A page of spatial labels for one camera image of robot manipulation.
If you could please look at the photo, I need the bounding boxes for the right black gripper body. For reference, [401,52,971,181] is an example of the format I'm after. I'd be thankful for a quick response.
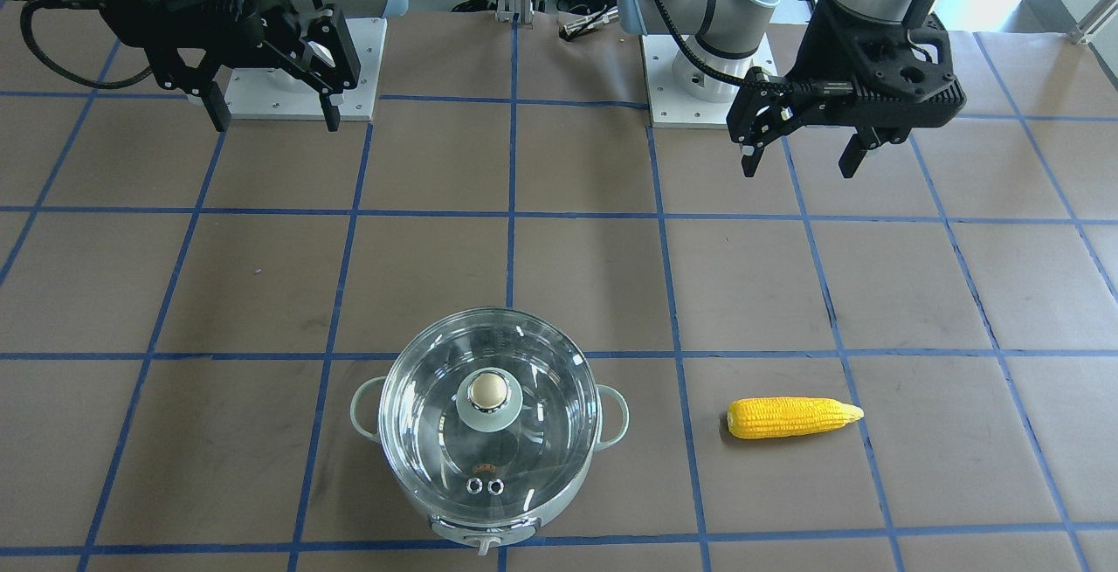
[100,0,360,94]

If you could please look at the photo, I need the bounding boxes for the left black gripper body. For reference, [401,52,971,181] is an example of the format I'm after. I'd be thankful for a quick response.
[727,6,967,147]

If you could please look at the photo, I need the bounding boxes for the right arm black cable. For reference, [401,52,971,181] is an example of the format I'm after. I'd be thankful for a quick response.
[19,0,167,90]

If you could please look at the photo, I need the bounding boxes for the mint green steel pot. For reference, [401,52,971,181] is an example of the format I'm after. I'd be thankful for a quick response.
[349,308,631,555]

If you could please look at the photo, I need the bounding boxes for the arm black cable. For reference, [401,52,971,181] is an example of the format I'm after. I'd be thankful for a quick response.
[639,0,858,94]
[19,0,167,90]

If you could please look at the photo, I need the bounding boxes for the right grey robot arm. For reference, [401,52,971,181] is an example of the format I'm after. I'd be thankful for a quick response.
[100,0,408,131]

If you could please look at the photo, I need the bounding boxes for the metal cable connector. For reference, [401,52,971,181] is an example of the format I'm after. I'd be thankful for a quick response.
[559,7,619,42]

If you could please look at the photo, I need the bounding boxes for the glass pot lid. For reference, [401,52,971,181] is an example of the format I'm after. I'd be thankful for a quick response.
[377,308,601,526]

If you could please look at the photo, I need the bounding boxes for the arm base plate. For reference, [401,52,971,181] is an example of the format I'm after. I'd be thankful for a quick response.
[639,35,737,130]
[222,17,388,122]

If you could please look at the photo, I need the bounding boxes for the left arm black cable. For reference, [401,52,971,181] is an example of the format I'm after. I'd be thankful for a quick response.
[639,0,858,94]

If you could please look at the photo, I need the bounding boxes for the yellow corn cob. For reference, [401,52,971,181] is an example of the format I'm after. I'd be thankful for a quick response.
[726,395,864,440]

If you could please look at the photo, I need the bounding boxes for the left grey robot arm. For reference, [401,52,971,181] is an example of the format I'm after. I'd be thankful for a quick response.
[618,0,966,178]

